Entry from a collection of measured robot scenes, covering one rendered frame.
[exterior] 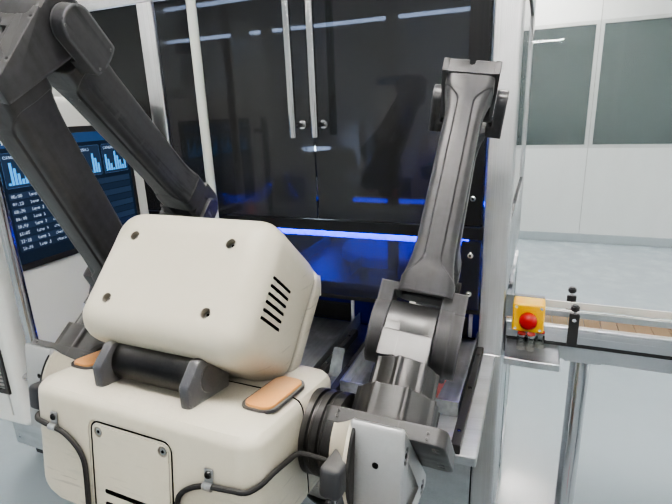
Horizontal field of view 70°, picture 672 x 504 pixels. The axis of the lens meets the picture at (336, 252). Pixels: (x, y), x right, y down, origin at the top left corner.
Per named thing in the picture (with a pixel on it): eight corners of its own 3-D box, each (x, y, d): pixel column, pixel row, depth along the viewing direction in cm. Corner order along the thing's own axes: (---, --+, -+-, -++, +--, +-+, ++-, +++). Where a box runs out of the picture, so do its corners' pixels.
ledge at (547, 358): (506, 340, 134) (507, 333, 134) (557, 346, 129) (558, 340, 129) (503, 363, 122) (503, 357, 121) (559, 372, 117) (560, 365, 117)
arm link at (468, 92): (439, 29, 65) (517, 34, 62) (438, 93, 78) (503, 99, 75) (360, 356, 52) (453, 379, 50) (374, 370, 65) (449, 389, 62)
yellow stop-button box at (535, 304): (512, 318, 125) (514, 292, 123) (543, 322, 122) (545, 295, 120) (511, 330, 118) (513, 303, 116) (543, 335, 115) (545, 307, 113)
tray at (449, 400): (384, 331, 138) (384, 319, 137) (478, 344, 129) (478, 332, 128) (340, 394, 108) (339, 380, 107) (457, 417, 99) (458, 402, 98)
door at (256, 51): (181, 211, 150) (154, 2, 133) (318, 218, 132) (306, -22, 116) (180, 211, 149) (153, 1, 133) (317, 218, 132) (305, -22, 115)
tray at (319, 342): (283, 313, 154) (282, 302, 153) (360, 323, 144) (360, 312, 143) (220, 364, 123) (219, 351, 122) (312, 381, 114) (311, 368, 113)
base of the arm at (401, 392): (319, 418, 46) (444, 448, 42) (343, 343, 51) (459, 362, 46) (342, 445, 53) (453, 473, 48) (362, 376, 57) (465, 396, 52)
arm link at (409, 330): (371, 366, 50) (423, 379, 48) (394, 283, 55) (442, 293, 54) (375, 396, 57) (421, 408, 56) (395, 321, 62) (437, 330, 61)
